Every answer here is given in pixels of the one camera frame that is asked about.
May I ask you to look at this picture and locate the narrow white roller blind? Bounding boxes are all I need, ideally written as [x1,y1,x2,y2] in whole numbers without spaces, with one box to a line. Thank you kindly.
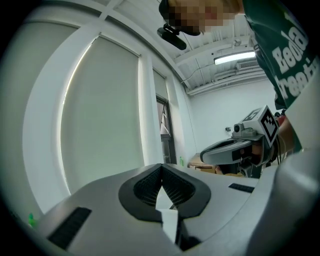
[152,69,169,101]

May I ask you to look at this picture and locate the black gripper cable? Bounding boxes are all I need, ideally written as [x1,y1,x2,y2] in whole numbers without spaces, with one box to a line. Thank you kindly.
[273,134,288,165]

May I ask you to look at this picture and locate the person's right forearm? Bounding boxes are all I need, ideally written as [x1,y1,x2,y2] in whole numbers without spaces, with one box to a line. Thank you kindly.
[276,116,298,158]

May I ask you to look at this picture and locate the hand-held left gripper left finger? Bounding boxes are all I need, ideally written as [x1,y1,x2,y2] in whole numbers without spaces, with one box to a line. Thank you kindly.
[37,163,177,256]

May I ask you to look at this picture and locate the white ceiling air vent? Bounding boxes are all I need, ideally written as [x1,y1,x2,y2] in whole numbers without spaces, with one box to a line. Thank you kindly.
[236,59,261,71]

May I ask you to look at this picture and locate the wooden table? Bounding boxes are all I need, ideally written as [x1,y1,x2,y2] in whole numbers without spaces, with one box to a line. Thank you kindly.
[187,153,219,174]

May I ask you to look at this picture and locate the white ceiling pipe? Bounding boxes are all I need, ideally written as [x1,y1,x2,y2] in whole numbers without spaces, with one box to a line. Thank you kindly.
[186,74,269,96]

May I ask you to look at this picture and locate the person's head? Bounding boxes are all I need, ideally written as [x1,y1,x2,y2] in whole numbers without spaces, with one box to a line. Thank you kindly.
[159,0,246,36]

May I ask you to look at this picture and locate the wide white roller blind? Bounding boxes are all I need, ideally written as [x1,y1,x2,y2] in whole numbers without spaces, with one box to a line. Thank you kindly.
[60,36,145,196]
[2,21,79,216]

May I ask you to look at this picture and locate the person's right hand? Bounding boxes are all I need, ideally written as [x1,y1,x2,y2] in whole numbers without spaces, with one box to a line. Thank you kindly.
[251,143,264,164]

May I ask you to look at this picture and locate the dark framed open window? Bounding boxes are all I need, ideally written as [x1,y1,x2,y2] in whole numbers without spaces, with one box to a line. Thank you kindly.
[155,93,175,165]

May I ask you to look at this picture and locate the black head-worn camera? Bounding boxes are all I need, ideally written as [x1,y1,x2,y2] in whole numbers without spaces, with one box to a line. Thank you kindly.
[156,23,188,51]

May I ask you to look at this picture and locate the person's light grey trousers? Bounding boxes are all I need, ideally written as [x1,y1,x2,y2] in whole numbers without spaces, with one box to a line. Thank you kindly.
[249,58,320,256]

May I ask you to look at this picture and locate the small green object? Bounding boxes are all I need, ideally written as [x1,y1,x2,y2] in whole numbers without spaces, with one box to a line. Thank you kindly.
[26,212,39,227]

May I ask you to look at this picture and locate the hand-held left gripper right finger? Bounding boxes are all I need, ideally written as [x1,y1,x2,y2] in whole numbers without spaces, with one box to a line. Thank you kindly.
[161,163,261,252]

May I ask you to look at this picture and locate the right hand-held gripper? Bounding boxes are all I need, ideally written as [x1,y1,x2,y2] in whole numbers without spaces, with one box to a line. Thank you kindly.
[199,104,280,179]

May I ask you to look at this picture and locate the person's green printed shirt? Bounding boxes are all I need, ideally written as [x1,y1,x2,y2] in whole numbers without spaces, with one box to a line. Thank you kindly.
[241,0,320,111]

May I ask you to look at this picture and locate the long ceiling light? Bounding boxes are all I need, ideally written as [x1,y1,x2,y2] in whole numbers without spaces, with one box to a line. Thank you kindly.
[213,51,257,66]

